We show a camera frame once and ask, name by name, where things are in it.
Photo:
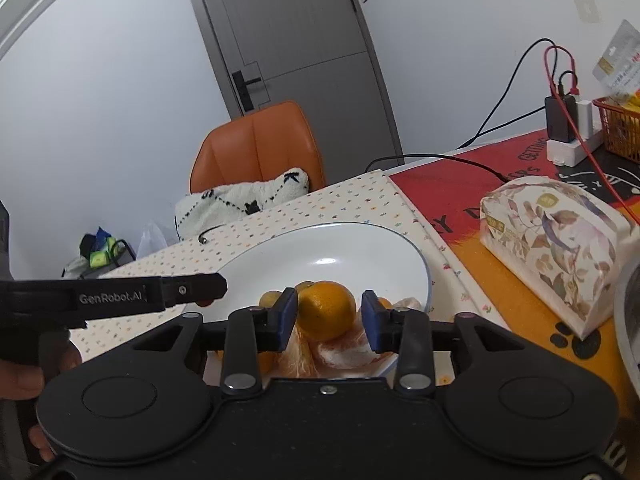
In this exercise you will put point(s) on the small orange tangerine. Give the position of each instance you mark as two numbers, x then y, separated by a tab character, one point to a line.
385	303

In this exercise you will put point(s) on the large orange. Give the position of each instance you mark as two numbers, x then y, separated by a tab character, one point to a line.
267	362

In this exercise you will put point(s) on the peeled pomelo segment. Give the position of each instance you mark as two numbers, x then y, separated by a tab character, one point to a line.
297	360
350	355

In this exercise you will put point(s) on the white black patterned cushion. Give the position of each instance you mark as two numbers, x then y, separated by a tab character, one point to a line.
201	211

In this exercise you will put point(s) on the black door handle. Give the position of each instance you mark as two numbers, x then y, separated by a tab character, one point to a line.
241	87

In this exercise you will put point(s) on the white power strip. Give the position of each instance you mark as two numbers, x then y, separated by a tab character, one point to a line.
590	128

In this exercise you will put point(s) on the orange leather chair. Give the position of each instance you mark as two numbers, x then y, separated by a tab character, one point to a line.
258	147

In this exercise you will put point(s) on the person left hand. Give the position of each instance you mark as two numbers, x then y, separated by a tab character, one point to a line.
22	382

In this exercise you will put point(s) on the floral tissue box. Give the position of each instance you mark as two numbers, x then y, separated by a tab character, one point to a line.
565	244

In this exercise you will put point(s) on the white ceramic plate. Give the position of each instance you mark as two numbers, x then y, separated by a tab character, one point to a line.
357	255

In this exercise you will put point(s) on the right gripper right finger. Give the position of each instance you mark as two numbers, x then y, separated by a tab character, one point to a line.
408	334

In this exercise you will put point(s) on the red plastic basket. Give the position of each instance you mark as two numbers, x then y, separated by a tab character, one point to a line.
621	128

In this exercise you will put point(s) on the floral polka dot tablecloth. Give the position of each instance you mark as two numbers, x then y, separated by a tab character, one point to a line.
371	199

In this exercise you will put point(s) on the yellow snack bag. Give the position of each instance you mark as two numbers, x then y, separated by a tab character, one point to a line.
618	68

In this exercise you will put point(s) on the translucent plastic bag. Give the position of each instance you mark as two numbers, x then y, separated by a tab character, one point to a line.
155	237

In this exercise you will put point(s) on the black metal shelf rack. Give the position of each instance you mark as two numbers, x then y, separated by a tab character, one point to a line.
99	253

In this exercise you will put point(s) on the stainless steel bowl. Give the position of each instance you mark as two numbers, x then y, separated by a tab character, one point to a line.
626	316

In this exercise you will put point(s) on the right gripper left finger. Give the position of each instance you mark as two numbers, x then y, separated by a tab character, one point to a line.
250	332

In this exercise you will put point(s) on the grey door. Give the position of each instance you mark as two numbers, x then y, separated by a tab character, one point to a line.
316	53

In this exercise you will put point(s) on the brown kiwi fruit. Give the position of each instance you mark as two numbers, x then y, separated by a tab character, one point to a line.
269	299

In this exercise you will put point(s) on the red printed table mat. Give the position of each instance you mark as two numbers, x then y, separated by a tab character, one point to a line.
448	194

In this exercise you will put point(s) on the black charger adapter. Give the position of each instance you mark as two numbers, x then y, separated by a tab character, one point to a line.
558	126

